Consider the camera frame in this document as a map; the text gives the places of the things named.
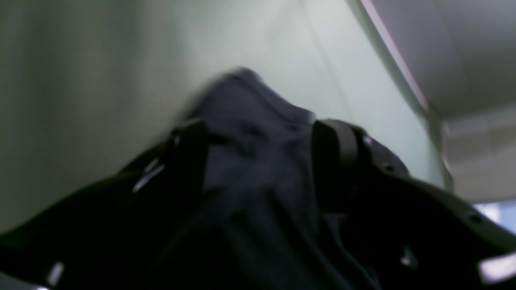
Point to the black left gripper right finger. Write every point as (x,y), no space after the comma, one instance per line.
(414,235)

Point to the light green table cloth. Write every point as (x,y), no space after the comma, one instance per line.
(87,85)

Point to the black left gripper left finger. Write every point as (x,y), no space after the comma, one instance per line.
(107,235)

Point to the black t-shirt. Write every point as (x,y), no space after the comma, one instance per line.
(257,224)

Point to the beige side table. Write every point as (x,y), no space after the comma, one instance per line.
(459,59)

